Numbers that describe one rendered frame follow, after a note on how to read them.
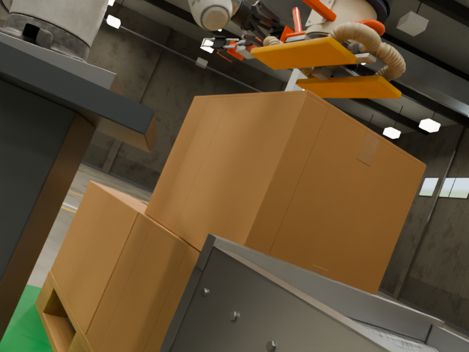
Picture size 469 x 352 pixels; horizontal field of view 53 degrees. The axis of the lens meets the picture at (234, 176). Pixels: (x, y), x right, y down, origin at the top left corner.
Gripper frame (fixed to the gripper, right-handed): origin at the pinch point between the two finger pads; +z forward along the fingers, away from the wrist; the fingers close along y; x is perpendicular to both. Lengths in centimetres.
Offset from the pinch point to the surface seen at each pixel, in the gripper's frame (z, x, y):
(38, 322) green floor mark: -22, -46, 123
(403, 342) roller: 14, 69, 69
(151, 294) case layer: -20, 24, 84
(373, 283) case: 16, 56, 60
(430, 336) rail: 29, 65, 66
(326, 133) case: -14, 54, 35
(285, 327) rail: -36, 86, 68
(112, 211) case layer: -20, -26, 74
